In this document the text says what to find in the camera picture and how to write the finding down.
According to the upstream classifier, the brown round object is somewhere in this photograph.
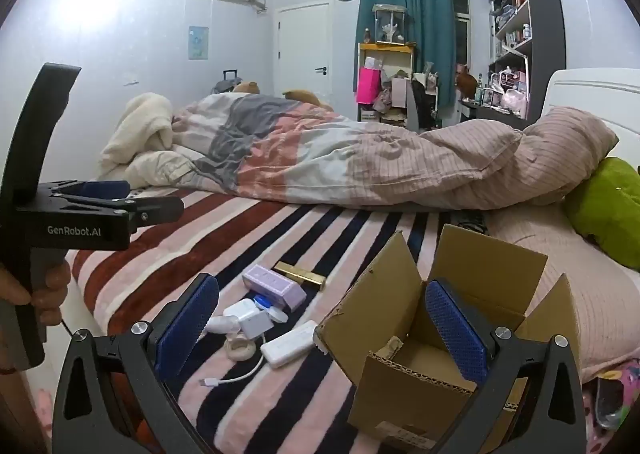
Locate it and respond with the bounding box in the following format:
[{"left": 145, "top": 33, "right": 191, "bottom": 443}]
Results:
[{"left": 455, "top": 63, "right": 478, "bottom": 98}]

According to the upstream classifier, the white cable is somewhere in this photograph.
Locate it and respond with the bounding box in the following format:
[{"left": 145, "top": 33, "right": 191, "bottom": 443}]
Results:
[{"left": 199, "top": 354, "right": 271, "bottom": 387}]

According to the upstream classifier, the pale wall poster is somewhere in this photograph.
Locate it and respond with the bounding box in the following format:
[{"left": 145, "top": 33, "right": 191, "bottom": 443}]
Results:
[{"left": 188, "top": 26, "right": 209, "bottom": 60}]

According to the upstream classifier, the white teal contact lens case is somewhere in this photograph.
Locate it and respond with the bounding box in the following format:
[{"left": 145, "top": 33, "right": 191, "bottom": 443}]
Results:
[{"left": 252, "top": 295, "right": 290, "bottom": 325}]

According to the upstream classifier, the green pillow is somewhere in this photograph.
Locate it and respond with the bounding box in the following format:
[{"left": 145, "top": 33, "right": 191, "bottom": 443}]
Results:
[{"left": 564, "top": 157, "right": 640, "bottom": 270}]

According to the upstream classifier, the dark suitcase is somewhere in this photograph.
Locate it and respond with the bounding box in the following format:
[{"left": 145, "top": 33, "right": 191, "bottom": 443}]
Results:
[{"left": 212, "top": 69, "right": 238, "bottom": 95}]

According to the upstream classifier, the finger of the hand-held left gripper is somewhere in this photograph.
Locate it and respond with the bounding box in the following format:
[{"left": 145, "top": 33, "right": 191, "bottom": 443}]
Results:
[
  {"left": 50, "top": 179, "right": 132, "bottom": 202},
  {"left": 62, "top": 194, "right": 185, "bottom": 235}
]

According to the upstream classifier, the person's left forearm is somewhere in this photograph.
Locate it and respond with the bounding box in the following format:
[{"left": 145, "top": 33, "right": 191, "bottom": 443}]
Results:
[{"left": 0, "top": 370, "right": 51, "bottom": 454}]

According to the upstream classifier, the dark shiny flat object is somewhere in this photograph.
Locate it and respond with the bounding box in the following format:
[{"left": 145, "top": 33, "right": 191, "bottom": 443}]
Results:
[{"left": 595, "top": 374, "right": 628, "bottom": 430}]

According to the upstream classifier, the white door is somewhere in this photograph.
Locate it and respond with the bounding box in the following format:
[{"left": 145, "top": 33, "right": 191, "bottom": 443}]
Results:
[{"left": 274, "top": 3, "right": 332, "bottom": 102}]

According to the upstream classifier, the person's left hand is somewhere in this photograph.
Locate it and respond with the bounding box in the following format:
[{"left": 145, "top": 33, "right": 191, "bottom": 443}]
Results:
[{"left": 0, "top": 259, "right": 72, "bottom": 322}]

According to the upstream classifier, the dark desk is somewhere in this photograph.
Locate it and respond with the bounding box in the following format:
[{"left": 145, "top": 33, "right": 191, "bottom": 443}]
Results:
[{"left": 460, "top": 99, "right": 531, "bottom": 122}]

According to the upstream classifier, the brown cardboard box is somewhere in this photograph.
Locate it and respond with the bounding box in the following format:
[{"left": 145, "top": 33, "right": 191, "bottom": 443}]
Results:
[{"left": 314, "top": 223, "right": 583, "bottom": 452}]

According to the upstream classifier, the pink floral cloth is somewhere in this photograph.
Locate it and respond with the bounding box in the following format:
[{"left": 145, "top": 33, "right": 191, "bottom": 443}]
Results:
[{"left": 582, "top": 359, "right": 640, "bottom": 454}]

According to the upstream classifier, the pink desk organizer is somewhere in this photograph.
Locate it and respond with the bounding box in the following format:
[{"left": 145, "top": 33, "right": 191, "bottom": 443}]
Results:
[{"left": 482, "top": 69, "right": 528, "bottom": 117}]

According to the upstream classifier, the purple rectangular box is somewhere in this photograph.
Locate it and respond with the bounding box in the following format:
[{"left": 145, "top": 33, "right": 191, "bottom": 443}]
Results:
[{"left": 242, "top": 264, "right": 307, "bottom": 310}]

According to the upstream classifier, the glass display case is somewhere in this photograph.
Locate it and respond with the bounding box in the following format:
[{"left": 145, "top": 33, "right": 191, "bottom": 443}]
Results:
[{"left": 372, "top": 4, "right": 406, "bottom": 44}]

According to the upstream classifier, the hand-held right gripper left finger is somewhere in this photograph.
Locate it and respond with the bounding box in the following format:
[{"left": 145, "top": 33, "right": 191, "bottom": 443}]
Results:
[{"left": 52, "top": 273, "right": 221, "bottom": 454}]

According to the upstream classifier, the white headboard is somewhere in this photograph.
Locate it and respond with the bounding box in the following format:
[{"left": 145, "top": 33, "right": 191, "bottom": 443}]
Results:
[{"left": 542, "top": 68, "right": 640, "bottom": 170}]

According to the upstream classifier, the black jacket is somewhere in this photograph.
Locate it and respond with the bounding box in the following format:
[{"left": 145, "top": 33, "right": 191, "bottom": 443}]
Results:
[{"left": 406, "top": 79, "right": 441, "bottom": 132}]

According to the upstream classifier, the bright pink bag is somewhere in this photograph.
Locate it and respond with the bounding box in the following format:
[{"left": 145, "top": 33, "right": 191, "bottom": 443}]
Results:
[{"left": 356, "top": 67, "right": 381, "bottom": 105}]

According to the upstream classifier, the striped plush blanket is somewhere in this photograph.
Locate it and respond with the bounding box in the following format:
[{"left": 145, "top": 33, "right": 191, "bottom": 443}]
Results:
[{"left": 65, "top": 187, "right": 491, "bottom": 454}]

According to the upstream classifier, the pink grey patchwork duvet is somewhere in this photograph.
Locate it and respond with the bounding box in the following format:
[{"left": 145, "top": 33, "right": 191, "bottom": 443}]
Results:
[{"left": 172, "top": 94, "right": 621, "bottom": 212}]

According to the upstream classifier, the yellow shelf unit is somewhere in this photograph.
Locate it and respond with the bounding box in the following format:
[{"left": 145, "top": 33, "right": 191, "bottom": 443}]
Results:
[{"left": 357, "top": 42, "right": 416, "bottom": 122}]

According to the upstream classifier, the white handheld device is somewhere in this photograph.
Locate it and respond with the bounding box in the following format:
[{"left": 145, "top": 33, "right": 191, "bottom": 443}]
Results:
[{"left": 202, "top": 314, "right": 241, "bottom": 335}]

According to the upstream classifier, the teal curtain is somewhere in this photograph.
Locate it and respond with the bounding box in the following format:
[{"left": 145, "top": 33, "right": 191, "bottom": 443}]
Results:
[{"left": 355, "top": 0, "right": 458, "bottom": 110}]

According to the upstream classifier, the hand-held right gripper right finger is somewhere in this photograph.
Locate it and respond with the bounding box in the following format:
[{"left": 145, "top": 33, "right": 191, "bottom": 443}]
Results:
[{"left": 424, "top": 279, "right": 587, "bottom": 454}]

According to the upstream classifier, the pink quilted bedsheet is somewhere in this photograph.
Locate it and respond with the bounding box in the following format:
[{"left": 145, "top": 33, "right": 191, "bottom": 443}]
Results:
[{"left": 487, "top": 204, "right": 640, "bottom": 370}]

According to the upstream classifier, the white charger adapter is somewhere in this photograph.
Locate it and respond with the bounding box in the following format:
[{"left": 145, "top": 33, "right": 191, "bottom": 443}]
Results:
[{"left": 223, "top": 298, "right": 273, "bottom": 340}]

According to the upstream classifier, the pale pink paper bag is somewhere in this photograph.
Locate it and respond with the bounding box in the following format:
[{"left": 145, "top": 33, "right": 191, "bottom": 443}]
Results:
[{"left": 391, "top": 77, "right": 413, "bottom": 110}]

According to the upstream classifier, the gold rectangular box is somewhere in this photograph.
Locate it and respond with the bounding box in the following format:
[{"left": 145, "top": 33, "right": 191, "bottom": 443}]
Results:
[{"left": 274, "top": 261, "right": 327, "bottom": 290}]

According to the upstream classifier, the beige round ring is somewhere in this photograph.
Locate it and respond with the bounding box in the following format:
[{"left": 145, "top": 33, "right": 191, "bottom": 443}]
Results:
[{"left": 223, "top": 334, "right": 257, "bottom": 361}]

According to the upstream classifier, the white power bank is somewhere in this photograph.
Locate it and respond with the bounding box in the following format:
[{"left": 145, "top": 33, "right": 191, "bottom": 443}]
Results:
[{"left": 260, "top": 321, "right": 319, "bottom": 368}]

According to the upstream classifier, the cream fleece blanket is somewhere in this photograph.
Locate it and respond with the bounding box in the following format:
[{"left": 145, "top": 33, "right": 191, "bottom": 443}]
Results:
[{"left": 98, "top": 93, "right": 201, "bottom": 190}]

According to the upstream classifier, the dark tall bookshelf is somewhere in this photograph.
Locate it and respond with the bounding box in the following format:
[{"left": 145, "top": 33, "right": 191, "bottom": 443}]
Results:
[{"left": 487, "top": 0, "right": 566, "bottom": 122}]

